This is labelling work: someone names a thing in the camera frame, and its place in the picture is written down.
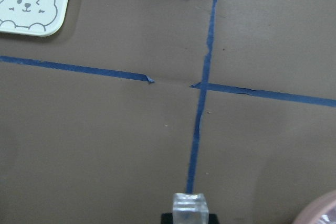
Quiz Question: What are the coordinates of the cream bear tray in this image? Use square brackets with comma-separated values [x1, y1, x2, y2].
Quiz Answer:
[1, 0, 68, 37]

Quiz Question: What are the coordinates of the pink bowl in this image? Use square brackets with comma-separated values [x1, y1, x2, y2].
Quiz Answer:
[293, 190, 335, 224]

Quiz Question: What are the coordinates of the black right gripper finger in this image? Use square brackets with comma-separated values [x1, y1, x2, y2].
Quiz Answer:
[160, 212, 219, 224]

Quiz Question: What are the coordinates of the clear ice cube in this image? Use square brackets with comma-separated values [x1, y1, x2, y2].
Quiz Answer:
[172, 193, 209, 224]

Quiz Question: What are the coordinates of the pile of clear ice cubes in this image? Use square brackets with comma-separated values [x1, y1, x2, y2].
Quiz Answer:
[316, 214, 336, 224]

